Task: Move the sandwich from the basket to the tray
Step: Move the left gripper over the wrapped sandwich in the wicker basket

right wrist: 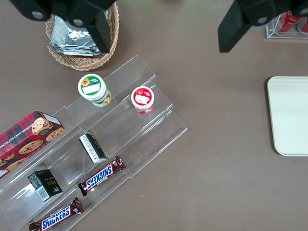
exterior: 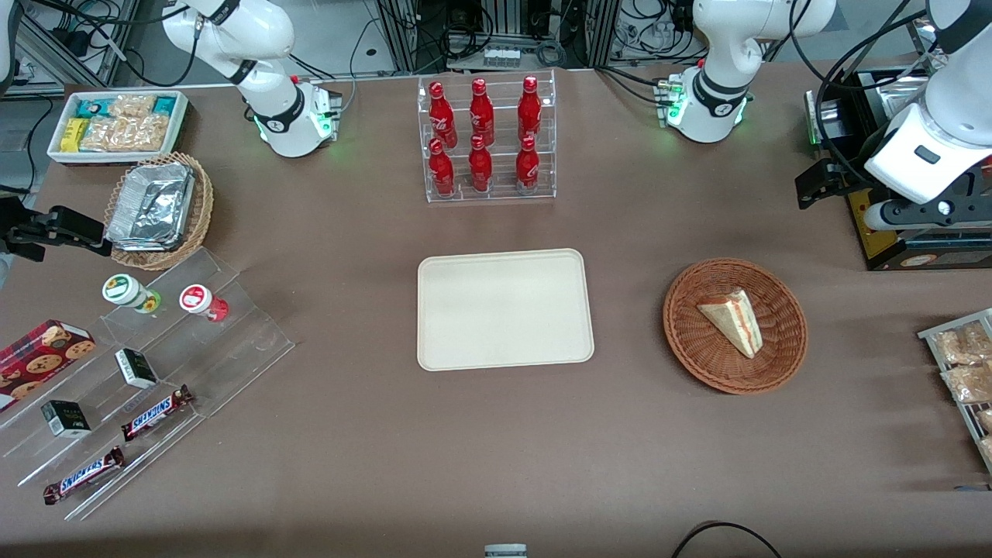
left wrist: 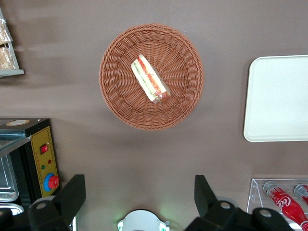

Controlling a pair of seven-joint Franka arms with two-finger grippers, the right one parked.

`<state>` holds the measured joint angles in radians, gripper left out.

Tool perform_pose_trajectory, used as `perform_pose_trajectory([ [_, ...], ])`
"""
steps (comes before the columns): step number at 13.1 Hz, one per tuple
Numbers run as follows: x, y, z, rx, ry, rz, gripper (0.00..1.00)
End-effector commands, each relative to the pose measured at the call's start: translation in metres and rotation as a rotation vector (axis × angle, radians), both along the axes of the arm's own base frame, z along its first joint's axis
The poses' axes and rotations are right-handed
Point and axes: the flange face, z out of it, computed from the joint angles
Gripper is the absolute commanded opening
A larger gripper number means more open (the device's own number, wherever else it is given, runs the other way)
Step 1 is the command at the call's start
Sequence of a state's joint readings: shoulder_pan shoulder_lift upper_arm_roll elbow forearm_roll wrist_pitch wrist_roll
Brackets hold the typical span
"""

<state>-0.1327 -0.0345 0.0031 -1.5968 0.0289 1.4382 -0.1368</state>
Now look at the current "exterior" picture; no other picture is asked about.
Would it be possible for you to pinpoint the snickers chocolate bar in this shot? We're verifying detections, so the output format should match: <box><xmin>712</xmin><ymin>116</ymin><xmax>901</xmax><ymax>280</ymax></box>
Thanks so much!
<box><xmin>121</xmin><ymin>385</ymin><xmax>195</xmax><ymax>443</ymax></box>
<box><xmin>43</xmin><ymin>446</ymin><xmax>125</xmax><ymax>505</ymax></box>

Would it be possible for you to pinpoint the red cola bottle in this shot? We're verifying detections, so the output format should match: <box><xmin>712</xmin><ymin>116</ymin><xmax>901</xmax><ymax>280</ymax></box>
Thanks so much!
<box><xmin>515</xmin><ymin>136</ymin><xmax>540</xmax><ymax>191</ymax></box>
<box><xmin>518</xmin><ymin>75</ymin><xmax>543</xmax><ymax>142</ymax></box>
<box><xmin>429</xmin><ymin>81</ymin><xmax>458</xmax><ymax>148</ymax></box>
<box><xmin>429</xmin><ymin>138</ymin><xmax>456</xmax><ymax>196</ymax></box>
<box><xmin>470</xmin><ymin>77</ymin><xmax>495</xmax><ymax>146</ymax></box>
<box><xmin>468</xmin><ymin>135</ymin><xmax>494</xmax><ymax>193</ymax></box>

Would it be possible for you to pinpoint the red label white-lid cup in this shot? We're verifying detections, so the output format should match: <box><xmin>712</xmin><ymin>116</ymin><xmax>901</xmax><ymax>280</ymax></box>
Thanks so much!
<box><xmin>179</xmin><ymin>284</ymin><xmax>229</xmax><ymax>322</ymax></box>

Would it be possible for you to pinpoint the red cookie box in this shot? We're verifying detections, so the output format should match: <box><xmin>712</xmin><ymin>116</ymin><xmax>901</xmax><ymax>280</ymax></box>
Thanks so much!
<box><xmin>0</xmin><ymin>319</ymin><xmax>96</xmax><ymax>412</ymax></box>

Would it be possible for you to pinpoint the green label white-lid cup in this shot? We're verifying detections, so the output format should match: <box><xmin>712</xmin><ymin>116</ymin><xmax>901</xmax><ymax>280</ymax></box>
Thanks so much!
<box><xmin>102</xmin><ymin>274</ymin><xmax>162</xmax><ymax>314</ymax></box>

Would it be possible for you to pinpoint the round brown wicker basket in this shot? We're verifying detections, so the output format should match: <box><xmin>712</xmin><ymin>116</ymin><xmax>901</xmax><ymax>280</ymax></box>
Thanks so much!
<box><xmin>663</xmin><ymin>258</ymin><xmax>808</xmax><ymax>395</ymax></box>

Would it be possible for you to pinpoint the black food warmer cabinet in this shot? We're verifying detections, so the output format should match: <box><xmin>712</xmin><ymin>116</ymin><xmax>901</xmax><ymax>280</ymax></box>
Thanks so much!
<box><xmin>804</xmin><ymin>66</ymin><xmax>992</xmax><ymax>272</ymax></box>

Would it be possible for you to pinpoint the black table cable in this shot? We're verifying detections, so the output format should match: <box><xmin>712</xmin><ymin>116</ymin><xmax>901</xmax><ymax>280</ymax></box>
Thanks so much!
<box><xmin>670</xmin><ymin>521</ymin><xmax>784</xmax><ymax>558</ymax></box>

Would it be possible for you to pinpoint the triangle sandwich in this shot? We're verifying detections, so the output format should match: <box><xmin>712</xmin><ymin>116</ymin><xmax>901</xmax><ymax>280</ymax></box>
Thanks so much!
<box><xmin>696</xmin><ymin>289</ymin><xmax>764</xmax><ymax>359</ymax></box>

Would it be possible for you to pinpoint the black wrist mount bracket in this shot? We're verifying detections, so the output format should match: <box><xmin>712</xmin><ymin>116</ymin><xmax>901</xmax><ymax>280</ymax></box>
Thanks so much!
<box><xmin>795</xmin><ymin>157</ymin><xmax>878</xmax><ymax>211</ymax></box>
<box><xmin>0</xmin><ymin>198</ymin><xmax>112</xmax><ymax>263</ymax></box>

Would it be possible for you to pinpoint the clear acrylic bottle rack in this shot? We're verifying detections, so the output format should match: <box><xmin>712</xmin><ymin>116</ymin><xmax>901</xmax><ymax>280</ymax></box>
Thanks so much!
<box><xmin>418</xmin><ymin>69</ymin><xmax>557</xmax><ymax>204</ymax></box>

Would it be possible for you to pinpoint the small black box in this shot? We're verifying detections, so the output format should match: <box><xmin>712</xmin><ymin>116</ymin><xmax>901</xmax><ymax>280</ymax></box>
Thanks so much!
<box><xmin>115</xmin><ymin>348</ymin><xmax>159</xmax><ymax>390</ymax></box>
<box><xmin>40</xmin><ymin>400</ymin><xmax>91</xmax><ymax>439</ymax></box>

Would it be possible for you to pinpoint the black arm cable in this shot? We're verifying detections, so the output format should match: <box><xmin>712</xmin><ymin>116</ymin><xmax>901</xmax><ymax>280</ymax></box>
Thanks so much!
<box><xmin>789</xmin><ymin>0</ymin><xmax>940</xmax><ymax>188</ymax></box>

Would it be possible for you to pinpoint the oval light wicker basket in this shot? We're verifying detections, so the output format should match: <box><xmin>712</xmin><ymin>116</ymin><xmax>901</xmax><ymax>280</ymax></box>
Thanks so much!
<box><xmin>105</xmin><ymin>152</ymin><xmax>215</xmax><ymax>271</ymax></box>

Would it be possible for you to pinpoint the aluminium frame rack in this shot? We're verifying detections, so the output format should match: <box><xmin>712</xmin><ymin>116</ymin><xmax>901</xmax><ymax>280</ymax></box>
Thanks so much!
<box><xmin>376</xmin><ymin>0</ymin><xmax>621</xmax><ymax>72</ymax></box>

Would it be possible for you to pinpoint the white snack bin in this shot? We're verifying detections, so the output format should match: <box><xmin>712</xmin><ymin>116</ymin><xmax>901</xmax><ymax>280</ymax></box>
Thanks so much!
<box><xmin>46</xmin><ymin>90</ymin><xmax>190</xmax><ymax>167</ymax></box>

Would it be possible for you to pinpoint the beige plastic tray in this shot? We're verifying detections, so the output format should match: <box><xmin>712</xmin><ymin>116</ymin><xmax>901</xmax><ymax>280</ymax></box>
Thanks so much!
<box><xmin>417</xmin><ymin>248</ymin><xmax>595</xmax><ymax>372</ymax></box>

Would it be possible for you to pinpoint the clear acrylic stepped display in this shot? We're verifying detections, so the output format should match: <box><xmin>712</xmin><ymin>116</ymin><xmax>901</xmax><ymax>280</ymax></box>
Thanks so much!
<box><xmin>0</xmin><ymin>246</ymin><xmax>295</xmax><ymax>522</ymax></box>

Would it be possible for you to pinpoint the clear cracker pack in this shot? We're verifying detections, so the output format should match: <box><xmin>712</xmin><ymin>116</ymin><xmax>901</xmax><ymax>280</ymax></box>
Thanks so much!
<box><xmin>80</xmin><ymin>116</ymin><xmax>129</xmax><ymax>152</ymax></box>
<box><xmin>108</xmin><ymin>94</ymin><xmax>157</xmax><ymax>119</ymax></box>
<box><xmin>124</xmin><ymin>114</ymin><xmax>170</xmax><ymax>152</ymax></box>

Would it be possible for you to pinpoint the aluminium foil tray stack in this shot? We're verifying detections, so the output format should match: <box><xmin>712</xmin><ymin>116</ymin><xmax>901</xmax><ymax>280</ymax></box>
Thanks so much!
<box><xmin>107</xmin><ymin>161</ymin><xmax>196</xmax><ymax>253</ymax></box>

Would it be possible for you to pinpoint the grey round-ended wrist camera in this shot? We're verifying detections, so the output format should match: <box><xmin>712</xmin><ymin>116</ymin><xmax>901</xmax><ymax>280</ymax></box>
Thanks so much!
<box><xmin>864</xmin><ymin>201</ymin><xmax>904</xmax><ymax>232</ymax></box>

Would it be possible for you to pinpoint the grey wire rack tray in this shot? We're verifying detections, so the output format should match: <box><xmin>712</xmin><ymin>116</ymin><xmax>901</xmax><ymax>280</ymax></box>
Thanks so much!
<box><xmin>918</xmin><ymin>308</ymin><xmax>992</xmax><ymax>475</ymax></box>

